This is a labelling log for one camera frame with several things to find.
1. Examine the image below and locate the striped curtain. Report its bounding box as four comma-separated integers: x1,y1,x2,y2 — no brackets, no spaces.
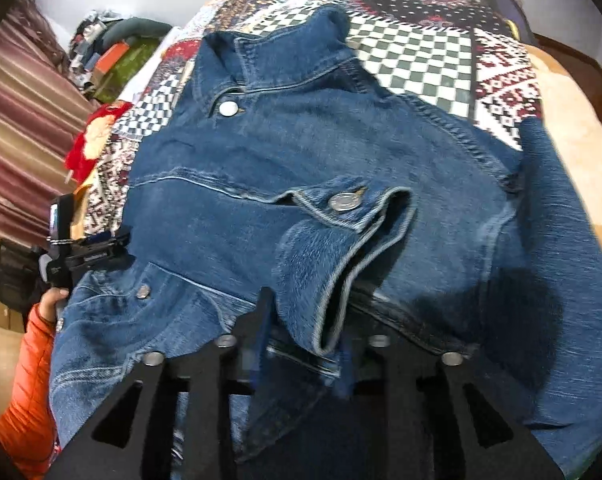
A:
0,0,102,276

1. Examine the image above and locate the white printed sheet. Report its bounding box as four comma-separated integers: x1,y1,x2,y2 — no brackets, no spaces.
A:
115,27,196,111

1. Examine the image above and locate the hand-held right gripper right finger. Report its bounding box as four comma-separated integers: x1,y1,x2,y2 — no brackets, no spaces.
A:
350,333,566,480

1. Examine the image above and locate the black bag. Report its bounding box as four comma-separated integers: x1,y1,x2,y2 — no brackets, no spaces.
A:
0,239,46,306

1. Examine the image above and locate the grey bolster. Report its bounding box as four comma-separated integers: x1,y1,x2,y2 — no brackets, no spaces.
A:
105,16,176,51

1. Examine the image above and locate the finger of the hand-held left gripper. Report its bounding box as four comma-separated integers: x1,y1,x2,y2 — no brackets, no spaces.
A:
70,227,134,268

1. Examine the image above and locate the person's left forearm orange sleeve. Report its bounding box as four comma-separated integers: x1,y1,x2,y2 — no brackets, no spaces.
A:
0,304,62,480

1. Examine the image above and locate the orange box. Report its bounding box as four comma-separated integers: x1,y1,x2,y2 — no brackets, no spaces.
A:
95,42,130,73

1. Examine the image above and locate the red yellow plush cushion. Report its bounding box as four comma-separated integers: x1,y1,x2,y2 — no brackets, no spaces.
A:
63,101,134,183

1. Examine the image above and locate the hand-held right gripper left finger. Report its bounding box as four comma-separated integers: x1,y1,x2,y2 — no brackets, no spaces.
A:
46,286,276,480

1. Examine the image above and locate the purple-grey cloth on furniture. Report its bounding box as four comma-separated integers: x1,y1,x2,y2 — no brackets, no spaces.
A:
481,0,538,46

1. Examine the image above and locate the blue denim jacket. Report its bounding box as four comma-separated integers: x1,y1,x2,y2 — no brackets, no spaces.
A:
48,2,602,480

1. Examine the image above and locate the person's left hand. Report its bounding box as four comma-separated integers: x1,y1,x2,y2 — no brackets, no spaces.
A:
39,290,70,324

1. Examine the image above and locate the beige blanket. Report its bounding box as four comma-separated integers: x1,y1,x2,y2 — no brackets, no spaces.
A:
523,42,602,256

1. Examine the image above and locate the pile of mixed clothes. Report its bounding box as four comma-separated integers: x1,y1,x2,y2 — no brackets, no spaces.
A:
68,9,132,91

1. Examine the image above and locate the green cloth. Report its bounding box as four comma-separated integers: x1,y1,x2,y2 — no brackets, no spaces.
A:
92,37,168,103

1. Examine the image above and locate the patchwork printed quilt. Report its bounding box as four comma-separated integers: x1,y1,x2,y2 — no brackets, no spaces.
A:
83,0,544,241

